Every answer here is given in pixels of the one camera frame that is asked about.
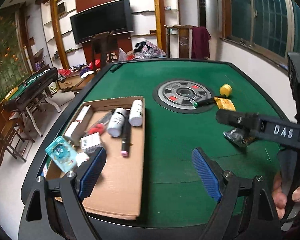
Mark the silver foil item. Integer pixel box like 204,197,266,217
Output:
223,128,256,148

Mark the person right hand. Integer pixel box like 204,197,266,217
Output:
272,172,300,219

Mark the blue cartoon card pack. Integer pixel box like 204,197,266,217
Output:
45,136,77,173

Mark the yellow snack packet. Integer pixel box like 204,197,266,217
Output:
214,97,236,111

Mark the white small box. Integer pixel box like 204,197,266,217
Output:
81,133,102,152

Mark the yellow round jar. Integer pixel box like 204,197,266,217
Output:
219,84,232,98

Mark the black marker green cap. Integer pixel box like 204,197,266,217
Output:
193,97,216,108

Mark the red round small object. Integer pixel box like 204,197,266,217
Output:
87,123,106,135

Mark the black marker pink cap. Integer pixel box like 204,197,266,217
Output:
121,109,131,158

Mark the long white red box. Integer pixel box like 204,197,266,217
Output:
64,106,93,144

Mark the brown cardboard box tray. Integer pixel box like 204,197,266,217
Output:
45,96,146,221

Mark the round silver table centre panel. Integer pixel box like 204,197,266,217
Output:
152,79,215,114

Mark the white medicine bottle green label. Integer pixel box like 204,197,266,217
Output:
128,100,143,127

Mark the green framed window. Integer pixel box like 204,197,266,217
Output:
222,0,300,65

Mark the maroon hanging cloth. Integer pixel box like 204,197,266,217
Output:
191,27,211,60

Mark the wooden clothes rack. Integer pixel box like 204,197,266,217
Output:
164,25,194,59

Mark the floral painted glass panel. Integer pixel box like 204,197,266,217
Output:
0,13,29,102

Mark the white tall air conditioner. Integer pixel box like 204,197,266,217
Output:
197,0,219,60

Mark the pile of floral clothes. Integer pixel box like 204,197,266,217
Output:
134,40,166,60

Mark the dark wooden chair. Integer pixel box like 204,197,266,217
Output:
89,31,114,73

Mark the black flat television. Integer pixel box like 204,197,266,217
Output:
70,0,133,44

